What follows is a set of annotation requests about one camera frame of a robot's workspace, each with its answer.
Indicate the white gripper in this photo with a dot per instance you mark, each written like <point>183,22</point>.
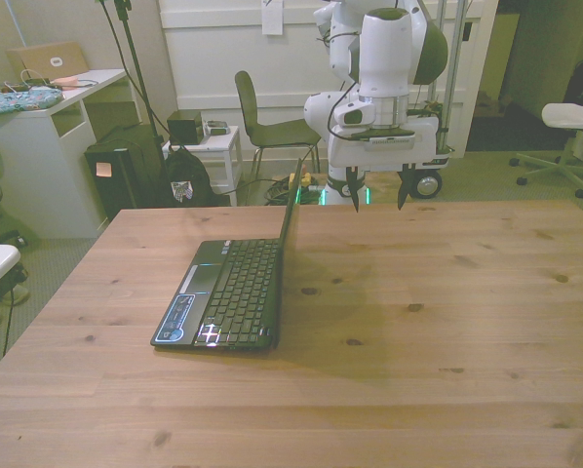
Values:
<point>384,155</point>

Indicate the black Asus laptop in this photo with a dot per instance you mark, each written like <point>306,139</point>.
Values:
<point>233,297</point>

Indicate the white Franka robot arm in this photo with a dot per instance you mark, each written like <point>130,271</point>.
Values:
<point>384,53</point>

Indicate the white robot cart with wheel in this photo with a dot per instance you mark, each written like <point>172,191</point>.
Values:
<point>428,184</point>

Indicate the yellow power strip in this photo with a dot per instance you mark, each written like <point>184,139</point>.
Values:
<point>311,181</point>

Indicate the dark green chair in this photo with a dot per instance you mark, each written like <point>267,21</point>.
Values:
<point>252,114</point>

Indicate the small white side table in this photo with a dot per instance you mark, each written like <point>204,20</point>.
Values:
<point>221,146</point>

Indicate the small grey device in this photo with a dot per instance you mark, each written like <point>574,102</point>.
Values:
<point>217,128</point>

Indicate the black backpack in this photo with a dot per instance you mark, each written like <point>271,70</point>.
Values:
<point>184,178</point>

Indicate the white paper sheet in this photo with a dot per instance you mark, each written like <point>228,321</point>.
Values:
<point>272,17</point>

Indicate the white swivel office chair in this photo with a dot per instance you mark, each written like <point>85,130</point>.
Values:
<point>571,119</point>

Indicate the black box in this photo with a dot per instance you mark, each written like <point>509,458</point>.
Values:
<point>184,127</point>

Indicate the black computer tower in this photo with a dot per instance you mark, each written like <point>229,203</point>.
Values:
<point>111,183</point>

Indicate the pink object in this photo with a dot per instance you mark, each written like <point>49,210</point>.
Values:
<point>66,81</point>

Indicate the white desk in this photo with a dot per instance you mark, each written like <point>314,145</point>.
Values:
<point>33,156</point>

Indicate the cardboard box with white label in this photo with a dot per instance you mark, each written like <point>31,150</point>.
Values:
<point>48,61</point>

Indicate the patterned teal cloth pouch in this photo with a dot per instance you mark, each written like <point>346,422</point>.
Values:
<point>16,101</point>

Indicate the aluminium frame post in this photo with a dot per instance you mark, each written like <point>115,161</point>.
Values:
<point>454,73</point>

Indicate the black camera stand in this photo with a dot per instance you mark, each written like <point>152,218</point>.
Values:
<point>135,68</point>

